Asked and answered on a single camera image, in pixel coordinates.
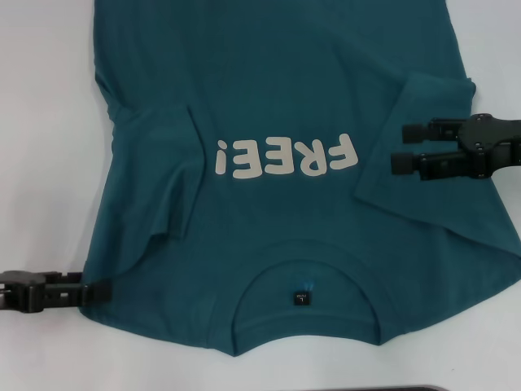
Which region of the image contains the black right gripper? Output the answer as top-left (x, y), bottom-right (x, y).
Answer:
top-left (390, 113), bottom-right (521, 182)

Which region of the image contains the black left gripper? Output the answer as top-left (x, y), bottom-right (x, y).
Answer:
top-left (0, 270), bottom-right (113, 314)

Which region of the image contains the teal FREE print T-shirt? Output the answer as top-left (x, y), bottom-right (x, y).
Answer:
top-left (77, 0), bottom-right (521, 358)

